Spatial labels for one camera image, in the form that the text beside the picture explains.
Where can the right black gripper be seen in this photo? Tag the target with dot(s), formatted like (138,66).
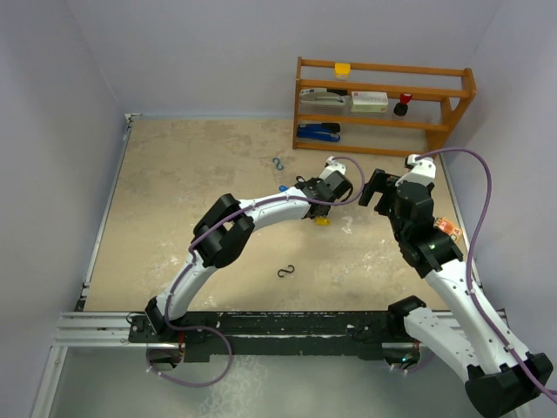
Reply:
(379,181)

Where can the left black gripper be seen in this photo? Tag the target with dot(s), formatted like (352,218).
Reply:
(315,182)

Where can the yellow tag key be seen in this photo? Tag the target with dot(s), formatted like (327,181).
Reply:
(322,221)

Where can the black S carabiner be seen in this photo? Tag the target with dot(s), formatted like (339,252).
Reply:
(287,270)

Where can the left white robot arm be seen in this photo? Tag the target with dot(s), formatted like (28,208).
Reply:
(222,234)

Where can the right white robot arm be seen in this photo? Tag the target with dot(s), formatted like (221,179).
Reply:
(499,372)

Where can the blue stapler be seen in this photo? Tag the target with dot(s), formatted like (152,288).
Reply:
(327,132)

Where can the blue S carabiner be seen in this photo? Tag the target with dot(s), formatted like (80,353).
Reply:
(278,164)

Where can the wooden shelf rack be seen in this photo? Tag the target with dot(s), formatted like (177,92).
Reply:
(441,97)

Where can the white cardboard box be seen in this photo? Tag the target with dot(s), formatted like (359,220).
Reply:
(369,102)

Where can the orange card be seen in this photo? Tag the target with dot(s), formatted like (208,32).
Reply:
(449,228)

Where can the grey stapler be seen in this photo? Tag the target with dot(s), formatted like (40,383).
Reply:
(323,96)

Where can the yellow box on shelf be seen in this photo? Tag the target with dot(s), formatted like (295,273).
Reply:
(342,71)

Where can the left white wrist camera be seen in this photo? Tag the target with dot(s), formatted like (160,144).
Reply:
(332,166)

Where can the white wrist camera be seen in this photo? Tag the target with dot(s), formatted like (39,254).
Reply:
(332,166)
(420,171)

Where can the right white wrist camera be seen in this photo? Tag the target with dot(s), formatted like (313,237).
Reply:
(420,171)

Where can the black base frame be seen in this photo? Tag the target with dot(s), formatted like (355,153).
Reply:
(366,335)

